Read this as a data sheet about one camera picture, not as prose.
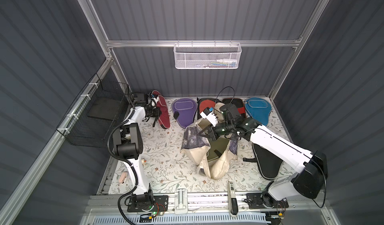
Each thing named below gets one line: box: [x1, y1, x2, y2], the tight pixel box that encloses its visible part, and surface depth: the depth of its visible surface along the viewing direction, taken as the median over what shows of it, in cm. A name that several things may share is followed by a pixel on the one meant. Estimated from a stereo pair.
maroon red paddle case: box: [151, 90, 170, 129], surface depth 101 cm
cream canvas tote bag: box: [180, 118, 238, 180], surface depth 75 cm
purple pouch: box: [171, 97, 198, 129], surface depth 114 cm
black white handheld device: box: [227, 181, 239, 217], surface depth 72 cm
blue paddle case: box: [244, 97, 272, 126], surface depth 112 cm
